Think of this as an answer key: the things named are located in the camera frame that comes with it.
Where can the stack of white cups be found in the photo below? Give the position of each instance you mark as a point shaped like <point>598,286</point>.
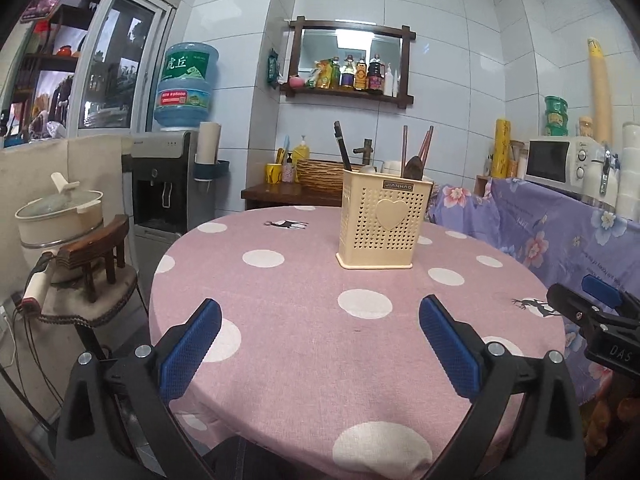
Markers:
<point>630,170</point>

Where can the black chopstick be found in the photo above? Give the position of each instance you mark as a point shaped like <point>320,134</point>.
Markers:
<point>342,150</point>

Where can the blue dispenser holder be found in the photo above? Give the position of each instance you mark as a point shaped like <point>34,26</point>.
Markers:
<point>212,171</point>

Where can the dark wooden washstand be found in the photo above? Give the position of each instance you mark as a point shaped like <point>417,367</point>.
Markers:
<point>280,195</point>

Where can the yellow soap pump bottle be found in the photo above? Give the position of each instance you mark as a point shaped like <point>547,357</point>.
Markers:
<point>301,155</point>

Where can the small pink pot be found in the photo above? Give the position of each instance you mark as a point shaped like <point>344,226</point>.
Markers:
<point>297,82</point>

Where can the glass jar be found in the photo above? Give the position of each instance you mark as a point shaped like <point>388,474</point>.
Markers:
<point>516,160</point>

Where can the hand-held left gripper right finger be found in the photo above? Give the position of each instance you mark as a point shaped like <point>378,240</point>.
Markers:
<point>450,347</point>

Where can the purple floral cloth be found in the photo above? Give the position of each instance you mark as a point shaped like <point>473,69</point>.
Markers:
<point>545,230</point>

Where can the yellow cup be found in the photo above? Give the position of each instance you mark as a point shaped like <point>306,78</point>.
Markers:
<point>273,174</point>

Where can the wooden display shelf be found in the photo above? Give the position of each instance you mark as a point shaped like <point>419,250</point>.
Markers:
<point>45,85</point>

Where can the person's right hand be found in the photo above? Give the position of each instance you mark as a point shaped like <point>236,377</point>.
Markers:
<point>607,417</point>

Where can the bamboo tap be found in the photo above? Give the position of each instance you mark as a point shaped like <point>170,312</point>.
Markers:
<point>367,150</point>

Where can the row of condiment bottles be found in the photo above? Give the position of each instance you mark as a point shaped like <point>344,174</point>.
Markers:
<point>360,77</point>

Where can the blue water jug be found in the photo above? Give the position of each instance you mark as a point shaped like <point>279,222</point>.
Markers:
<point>185,85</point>

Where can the wooden-framed mirror shelf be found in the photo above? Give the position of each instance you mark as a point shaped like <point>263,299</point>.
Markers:
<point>320,45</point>

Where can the cream plastic utensil holder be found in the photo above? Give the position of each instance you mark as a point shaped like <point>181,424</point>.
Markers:
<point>385,245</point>

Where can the small wooden box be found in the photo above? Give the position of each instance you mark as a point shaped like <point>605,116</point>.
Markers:
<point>482,185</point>

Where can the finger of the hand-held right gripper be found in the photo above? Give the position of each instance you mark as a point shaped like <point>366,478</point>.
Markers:
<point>600,287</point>
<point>575,307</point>

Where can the grey water dispenser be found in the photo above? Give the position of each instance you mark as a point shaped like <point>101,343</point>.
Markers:
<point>160,160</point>

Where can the yellow wrapped roll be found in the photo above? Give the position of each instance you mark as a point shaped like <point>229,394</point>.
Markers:
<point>502,147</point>

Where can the white microwave oven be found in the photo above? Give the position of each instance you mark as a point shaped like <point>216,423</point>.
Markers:
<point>547,160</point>

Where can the translucent plastic spoon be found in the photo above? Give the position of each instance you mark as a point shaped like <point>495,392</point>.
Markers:
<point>367,168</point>

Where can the beige lidded jar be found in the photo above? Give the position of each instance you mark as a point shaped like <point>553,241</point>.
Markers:
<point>585,127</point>

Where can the sliding glass window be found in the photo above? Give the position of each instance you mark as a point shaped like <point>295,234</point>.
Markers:
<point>115,60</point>

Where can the wooden chair with cushion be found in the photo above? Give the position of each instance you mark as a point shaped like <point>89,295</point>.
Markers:
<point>92,240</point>

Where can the red teapot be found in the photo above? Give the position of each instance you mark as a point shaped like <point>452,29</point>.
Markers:
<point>65,51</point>

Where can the tall stack of yellow cups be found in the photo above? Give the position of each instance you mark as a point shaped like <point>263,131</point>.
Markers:
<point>600,90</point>

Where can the cream pot with glass lid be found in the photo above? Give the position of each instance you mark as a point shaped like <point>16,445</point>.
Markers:
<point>55,225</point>

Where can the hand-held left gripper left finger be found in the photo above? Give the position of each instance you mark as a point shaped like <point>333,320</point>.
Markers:
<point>192,350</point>

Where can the wicker wash basin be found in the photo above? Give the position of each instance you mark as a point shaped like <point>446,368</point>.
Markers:
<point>320,175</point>

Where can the brown wooden chopstick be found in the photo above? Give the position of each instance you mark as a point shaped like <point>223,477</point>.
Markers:
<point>405,150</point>
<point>429,141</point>
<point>423,155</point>

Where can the green hanging packet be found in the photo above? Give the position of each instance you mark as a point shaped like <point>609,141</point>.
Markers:
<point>272,67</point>

